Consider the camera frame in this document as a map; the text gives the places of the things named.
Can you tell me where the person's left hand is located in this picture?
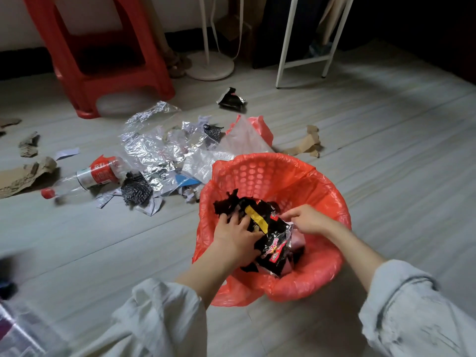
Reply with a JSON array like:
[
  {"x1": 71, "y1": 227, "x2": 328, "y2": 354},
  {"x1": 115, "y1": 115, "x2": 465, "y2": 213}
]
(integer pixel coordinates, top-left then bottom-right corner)
[{"x1": 212, "y1": 211, "x2": 265, "y2": 268}]

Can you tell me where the person's right hand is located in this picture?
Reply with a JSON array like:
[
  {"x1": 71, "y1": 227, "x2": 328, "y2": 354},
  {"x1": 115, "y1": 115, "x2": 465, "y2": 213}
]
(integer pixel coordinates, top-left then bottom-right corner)
[{"x1": 279, "y1": 204, "x2": 343, "y2": 238}]

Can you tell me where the waste basket with red bag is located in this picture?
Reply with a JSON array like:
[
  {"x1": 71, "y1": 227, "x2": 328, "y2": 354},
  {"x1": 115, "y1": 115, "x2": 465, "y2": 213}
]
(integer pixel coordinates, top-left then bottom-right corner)
[{"x1": 192, "y1": 152, "x2": 352, "y2": 307}]

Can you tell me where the black plastic sheet piece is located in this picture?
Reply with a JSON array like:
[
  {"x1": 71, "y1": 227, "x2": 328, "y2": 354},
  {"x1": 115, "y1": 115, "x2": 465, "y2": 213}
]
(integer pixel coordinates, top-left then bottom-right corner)
[{"x1": 214, "y1": 189, "x2": 246, "y2": 216}]

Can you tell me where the black yellow snack wrapper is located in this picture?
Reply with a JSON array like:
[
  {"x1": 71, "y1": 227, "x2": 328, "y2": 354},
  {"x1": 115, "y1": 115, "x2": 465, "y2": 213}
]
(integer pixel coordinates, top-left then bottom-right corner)
[{"x1": 238, "y1": 198, "x2": 295, "y2": 278}]

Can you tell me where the brown paper strip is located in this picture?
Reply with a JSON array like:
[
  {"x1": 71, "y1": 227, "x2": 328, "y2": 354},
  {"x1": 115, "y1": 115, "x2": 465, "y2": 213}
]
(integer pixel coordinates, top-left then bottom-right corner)
[{"x1": 282, "y1": 125, "x2": 323, "y2": 159}]

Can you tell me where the blue white torn packet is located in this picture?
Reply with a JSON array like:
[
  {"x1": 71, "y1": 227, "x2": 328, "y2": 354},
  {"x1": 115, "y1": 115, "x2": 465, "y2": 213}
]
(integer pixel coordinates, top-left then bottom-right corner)
[{"x1": 175, "y1": 174, "x2": 201, "y2": 188}]

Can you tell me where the large translucent plastic bag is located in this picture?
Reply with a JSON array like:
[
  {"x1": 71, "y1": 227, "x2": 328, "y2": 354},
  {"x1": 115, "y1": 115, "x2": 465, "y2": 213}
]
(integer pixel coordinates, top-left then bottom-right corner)
[{"x1": 182, "y1": 116, "x2": 274, "y2": 184}]

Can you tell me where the black patterned plastic piece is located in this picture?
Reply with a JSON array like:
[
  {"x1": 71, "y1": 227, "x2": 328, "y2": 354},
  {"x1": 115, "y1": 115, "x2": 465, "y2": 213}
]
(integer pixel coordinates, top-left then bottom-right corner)
[
  {"x1": 202, "y1": 123, "x2": 225, "y2": 144},
  {"x1": 120, "y1": 172, "x2": 154, "y2": 206}
]

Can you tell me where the silver foil wrapper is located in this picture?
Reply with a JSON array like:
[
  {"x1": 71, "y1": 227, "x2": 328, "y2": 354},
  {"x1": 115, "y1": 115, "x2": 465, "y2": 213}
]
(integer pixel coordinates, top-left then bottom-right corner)
[{"x1": 122, "y1": 119, "x2": 213, "y2": 194}]

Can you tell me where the clear bottle red label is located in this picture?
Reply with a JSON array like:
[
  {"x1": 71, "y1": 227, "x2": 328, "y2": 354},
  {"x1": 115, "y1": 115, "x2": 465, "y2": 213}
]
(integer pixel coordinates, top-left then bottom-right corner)
[{"x1": 40, "y1": 155, "x2": 129, "y2": 200}]

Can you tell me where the clear crinkled plastic bag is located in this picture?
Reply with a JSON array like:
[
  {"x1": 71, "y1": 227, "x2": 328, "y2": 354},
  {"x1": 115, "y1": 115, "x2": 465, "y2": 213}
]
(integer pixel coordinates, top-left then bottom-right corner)
[{"x1": 119, "y1": 101, "x2": 183, "y2": 160}]

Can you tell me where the white rectangular paper slip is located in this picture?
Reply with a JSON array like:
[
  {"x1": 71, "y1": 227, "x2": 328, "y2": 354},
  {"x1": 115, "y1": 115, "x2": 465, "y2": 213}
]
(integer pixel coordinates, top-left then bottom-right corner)
[{"x1": 54, "y1": 147, "x2": 81, "y2": 161}]

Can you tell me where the clear bottle purple cap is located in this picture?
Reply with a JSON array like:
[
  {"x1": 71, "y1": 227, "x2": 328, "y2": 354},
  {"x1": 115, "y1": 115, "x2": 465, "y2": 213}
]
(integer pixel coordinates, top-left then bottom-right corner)
[{"x1": 0, "y1": 297, "x2": 71, "y2": 357}]

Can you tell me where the person's left forearm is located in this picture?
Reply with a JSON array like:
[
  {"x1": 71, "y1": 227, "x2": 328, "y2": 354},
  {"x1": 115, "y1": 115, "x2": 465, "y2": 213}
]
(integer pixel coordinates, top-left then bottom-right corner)
[{"x1": 175, "y1": 245, "x2": 238, "y2": 309}]

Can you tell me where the person's right forearm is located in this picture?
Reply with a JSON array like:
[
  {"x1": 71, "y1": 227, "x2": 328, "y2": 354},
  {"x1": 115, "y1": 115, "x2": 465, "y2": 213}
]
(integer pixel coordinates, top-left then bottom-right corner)
[{"x1": 327, "y1": 226, "x2": 387, "y2": 293}]

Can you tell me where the person's white left sleeve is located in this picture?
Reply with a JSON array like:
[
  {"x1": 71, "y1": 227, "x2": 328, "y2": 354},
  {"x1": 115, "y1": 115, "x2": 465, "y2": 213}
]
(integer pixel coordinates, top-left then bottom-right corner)
[{"x1": 70, "y1": 278, "x2": 208, "y2": 357}]

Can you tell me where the person's printed right sleeve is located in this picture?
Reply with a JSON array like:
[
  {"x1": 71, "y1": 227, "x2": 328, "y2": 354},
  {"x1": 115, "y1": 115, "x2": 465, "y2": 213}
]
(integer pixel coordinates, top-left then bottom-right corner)
[{"x1": 358, "y1": 260, "x2": 476, "y2": 357}]

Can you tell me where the white round stand base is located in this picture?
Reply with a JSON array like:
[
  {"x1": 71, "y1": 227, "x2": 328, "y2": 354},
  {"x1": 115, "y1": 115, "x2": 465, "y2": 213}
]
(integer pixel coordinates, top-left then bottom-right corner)
[{"x1": 184, "y1": 51, "x2": 236, "y2": 81}]

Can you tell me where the tall black cabinet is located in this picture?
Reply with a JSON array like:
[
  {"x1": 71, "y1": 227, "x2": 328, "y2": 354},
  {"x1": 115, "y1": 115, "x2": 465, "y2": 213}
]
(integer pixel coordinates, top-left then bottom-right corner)
[{"x1": 252, "y1": 0, "x2": 335, "y2": 69}]

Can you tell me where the red plastic stool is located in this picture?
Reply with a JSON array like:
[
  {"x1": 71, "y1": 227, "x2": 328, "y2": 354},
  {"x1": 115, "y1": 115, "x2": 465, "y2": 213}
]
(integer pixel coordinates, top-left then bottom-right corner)
[{"x1": 22, "y1": 0, "x2": 176, "y2": 119}]

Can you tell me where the white metal frame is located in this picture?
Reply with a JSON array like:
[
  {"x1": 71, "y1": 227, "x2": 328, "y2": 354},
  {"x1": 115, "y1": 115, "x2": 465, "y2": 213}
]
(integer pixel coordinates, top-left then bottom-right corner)
[{"x1": 275, "y1": 0, "x2": 356, "y2": 89}]

